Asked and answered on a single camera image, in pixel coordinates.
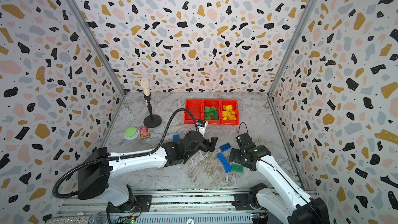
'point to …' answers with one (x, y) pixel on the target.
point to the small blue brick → (175, 137)
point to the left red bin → (196, 107)
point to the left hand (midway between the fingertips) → (213, 133)
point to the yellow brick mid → (231, 117)
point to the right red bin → (235, 107)
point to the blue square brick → (227, 167)
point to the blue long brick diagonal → (220, 157)
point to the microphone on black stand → (152, 121)
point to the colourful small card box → (144, 132)
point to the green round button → (131, 133)
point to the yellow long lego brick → (229, 107)
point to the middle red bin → (216, 103)
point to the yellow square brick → (224, 113)
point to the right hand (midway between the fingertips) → (237, 156)
